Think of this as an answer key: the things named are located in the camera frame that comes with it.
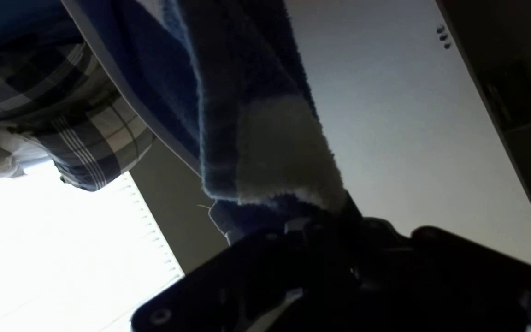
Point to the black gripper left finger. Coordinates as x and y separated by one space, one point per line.
229 288

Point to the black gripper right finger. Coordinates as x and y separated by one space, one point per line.
437 282

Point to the blue and white striped towel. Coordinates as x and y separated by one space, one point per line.
258 122

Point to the blue plaid bed comforter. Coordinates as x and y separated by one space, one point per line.
63 116

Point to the white closet door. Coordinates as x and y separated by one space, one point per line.
400 122

